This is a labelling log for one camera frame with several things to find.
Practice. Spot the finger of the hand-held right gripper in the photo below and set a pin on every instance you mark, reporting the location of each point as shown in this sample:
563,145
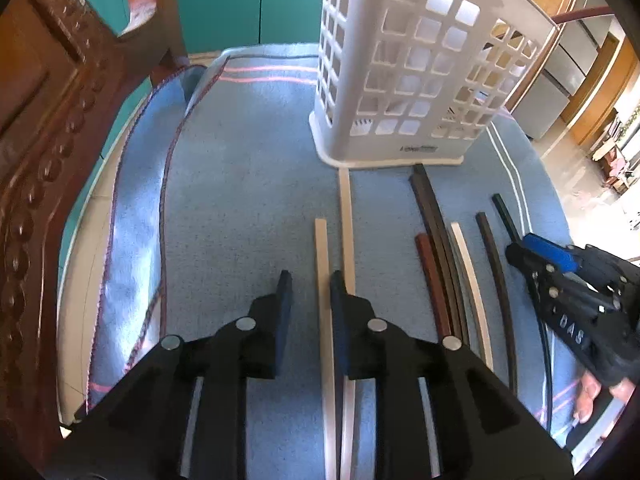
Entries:
550,252
522,260

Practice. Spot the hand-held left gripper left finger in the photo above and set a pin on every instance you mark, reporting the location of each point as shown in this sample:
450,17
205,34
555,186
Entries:
285,310

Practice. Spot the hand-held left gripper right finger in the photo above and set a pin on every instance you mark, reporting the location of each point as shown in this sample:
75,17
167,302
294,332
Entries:
337,320

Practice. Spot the black chopstick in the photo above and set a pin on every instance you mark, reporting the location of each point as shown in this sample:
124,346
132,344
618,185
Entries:
505,215

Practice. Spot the beige wooden chopstick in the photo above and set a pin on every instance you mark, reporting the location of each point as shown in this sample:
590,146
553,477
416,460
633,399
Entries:
322,260
346,220

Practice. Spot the white plastic lattice basket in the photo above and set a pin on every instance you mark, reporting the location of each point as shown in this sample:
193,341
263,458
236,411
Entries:
370,152

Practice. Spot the person's right hand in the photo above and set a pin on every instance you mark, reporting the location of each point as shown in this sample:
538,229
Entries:
587,395

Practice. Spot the dark brown chopstick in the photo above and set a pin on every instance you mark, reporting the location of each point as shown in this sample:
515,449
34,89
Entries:
425,210
495,260
434,205

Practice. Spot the cream white chopstick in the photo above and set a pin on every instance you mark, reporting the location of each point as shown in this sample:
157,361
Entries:
467,270

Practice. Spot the reddish brown chopstick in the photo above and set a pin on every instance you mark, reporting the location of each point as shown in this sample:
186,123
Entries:
430,270

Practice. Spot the blue striped towel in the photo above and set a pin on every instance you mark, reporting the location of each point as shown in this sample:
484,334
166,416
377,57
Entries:
240,185

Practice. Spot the grey refrigerator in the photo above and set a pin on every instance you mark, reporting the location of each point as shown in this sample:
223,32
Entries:
545,105

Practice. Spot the teal kitchen base cabinets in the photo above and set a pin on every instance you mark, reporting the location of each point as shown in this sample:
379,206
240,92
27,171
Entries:
225,0

